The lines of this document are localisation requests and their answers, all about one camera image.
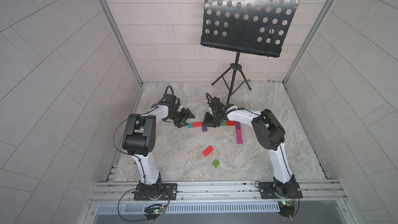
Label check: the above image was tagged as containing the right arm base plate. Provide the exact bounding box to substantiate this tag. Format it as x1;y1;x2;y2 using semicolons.
256;180;303;199

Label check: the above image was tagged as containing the circuit board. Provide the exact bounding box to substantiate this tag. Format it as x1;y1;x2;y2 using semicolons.
144;204;166;221
278;200;296;218

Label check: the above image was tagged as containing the light green block front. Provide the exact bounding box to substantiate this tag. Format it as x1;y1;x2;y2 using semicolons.
212;160;220;168

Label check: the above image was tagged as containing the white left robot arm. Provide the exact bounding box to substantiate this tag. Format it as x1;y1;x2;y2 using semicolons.
122;94;195;199

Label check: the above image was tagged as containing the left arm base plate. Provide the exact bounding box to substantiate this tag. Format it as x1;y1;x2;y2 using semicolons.
134;182;178;201

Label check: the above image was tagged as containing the magenta long block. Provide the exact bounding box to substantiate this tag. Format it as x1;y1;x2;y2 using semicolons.
236;129;242;139

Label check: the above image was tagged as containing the black music stand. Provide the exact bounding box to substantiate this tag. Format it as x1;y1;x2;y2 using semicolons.
200;0;301;105

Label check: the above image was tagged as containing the right circuit board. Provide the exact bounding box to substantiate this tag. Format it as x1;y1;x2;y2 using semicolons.
278;200;296;218

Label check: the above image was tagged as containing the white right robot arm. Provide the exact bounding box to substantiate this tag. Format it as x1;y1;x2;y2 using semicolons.
204;93;295;198

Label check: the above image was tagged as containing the left circuit board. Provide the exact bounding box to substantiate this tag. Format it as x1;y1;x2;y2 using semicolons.
144;204;166;221

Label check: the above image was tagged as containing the aluminium frame rail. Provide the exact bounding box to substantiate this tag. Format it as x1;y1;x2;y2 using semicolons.
88;179;347;204

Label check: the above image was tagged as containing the red block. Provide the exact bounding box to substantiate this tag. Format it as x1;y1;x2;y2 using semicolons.
203;145;214;157
192;122;203;128
226;121;236;126

